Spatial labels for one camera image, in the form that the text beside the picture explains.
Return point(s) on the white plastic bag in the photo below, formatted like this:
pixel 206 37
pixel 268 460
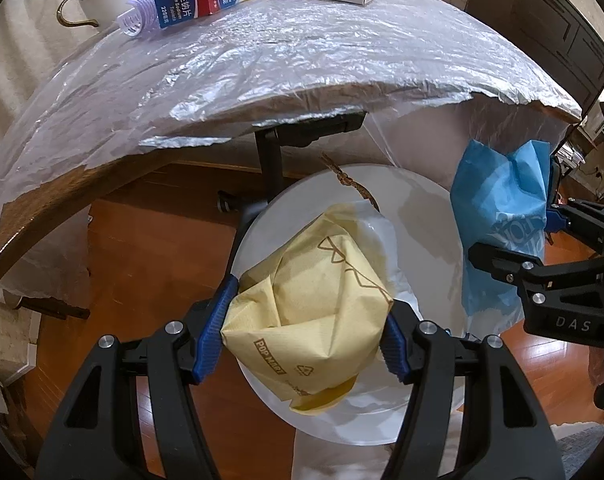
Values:
pixel 381 240

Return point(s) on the brown twine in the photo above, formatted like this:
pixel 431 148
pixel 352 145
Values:
pixel 349 180

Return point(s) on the white round trash bin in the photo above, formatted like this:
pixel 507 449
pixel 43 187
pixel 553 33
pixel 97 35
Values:
pixel 421 210

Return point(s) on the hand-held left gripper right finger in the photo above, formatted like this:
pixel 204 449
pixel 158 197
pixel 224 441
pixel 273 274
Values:
pixel 394 347

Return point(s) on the purple hair roller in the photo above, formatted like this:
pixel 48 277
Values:
pixel 144 10

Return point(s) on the clear plastic table cover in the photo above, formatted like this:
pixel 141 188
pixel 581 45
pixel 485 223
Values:
pixel 282 60

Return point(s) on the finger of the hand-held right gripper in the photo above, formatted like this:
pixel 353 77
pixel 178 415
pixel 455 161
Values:
pixel 556 220
pixel 501 262

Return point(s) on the grey rug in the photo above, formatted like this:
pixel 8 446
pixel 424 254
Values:
pixel 576 450

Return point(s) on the dark wooden cabinet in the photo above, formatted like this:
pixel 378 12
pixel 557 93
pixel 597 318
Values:
pixel 531 10

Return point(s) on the yellow paper bag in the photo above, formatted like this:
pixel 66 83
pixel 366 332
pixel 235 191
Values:
pixel 307 310

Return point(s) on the white cloth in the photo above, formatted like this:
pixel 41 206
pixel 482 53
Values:
pixel 342 462

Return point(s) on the white marble ledge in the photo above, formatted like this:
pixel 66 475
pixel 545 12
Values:
pixel 7 345

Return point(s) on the black table leg frame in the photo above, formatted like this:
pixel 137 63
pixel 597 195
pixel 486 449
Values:
pixel 272 160

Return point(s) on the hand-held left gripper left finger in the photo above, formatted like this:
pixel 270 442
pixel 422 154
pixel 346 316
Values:
pixel 216 322

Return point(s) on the black backpack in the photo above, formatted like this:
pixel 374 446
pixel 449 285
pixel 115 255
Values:
pixel 555 180

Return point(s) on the blue plastic bag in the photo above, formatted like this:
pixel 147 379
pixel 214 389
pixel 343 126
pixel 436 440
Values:
pixel 501 220

